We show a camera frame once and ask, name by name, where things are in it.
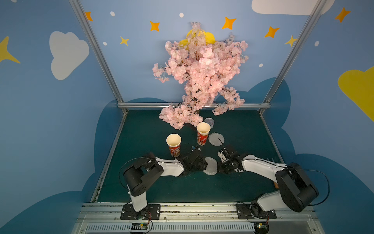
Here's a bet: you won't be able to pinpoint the red paper cup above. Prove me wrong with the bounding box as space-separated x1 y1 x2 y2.
166 134 182 158
196 122 211 146

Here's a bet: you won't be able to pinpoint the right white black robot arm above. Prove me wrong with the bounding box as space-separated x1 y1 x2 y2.
218 145 319 218

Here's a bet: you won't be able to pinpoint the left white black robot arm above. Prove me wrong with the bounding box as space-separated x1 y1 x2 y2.
119 150 208 213

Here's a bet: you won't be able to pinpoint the right circuit board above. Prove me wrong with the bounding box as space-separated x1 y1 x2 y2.
253 222 269 234

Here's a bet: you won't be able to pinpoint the circuit board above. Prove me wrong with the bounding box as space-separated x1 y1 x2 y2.
130 222 149 234
253 222 269 234

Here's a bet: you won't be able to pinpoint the left circuit board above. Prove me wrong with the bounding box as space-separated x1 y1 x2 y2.
130 222 149 234

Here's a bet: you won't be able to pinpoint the pink cherry blossom tree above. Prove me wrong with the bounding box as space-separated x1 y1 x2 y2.
153 22 248 130

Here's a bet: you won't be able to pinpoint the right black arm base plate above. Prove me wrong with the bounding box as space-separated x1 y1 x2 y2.
235 202 277 219

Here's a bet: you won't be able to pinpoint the aluminium front rail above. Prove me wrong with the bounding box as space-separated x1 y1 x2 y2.
72 202 324 234

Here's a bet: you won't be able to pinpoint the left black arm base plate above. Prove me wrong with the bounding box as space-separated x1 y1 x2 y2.
120 204 161 221

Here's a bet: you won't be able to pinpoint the aluminium frame bars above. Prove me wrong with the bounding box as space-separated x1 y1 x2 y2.
68 0 328 115

